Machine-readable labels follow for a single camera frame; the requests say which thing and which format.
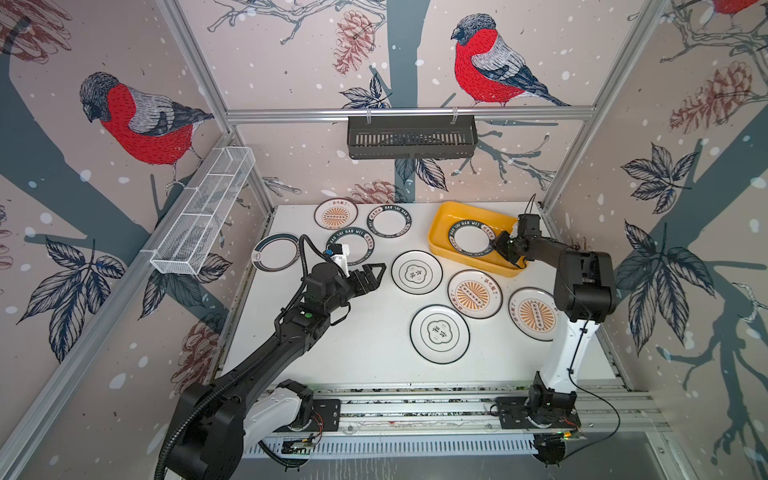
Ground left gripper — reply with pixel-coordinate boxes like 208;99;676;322
323;262;385;316

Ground green lettered plate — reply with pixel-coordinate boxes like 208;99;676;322
366;204;412;239
448;219;496;258
326;226;375;266

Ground white flower plate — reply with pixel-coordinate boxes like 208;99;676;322
409;304;471;365
391;250;443;295

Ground orange sunburst plate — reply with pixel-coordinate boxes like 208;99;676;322
447;269;503;320
314;198;358;231
508;287;559;342

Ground white flower plate front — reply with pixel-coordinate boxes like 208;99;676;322
409;304;471;365

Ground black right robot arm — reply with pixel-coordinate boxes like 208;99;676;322
493;213;618;425

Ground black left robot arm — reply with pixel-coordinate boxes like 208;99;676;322
153;262;386;479

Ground yellow plastic bin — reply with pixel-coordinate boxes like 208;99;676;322
428;202;526;278

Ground green rimmed plate far left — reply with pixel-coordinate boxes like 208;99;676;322
251;233;299;273

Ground black hanging wire basket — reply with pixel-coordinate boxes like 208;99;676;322
347;115;478;160

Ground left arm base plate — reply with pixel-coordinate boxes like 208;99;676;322
286;399;341;433

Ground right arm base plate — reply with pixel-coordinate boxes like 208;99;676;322
489;396;581;431

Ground horizontal aluminium frame bar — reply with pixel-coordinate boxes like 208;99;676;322
225;106;597;125

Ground white mesh wire shelf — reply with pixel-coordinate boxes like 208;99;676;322
150;146;255;275

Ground left black cable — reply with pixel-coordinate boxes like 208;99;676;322
254;437;313;470

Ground black cable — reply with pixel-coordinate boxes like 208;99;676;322
254;437;313;470
557;317;623;462

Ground right black cable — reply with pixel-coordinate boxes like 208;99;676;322
557;317;623;462

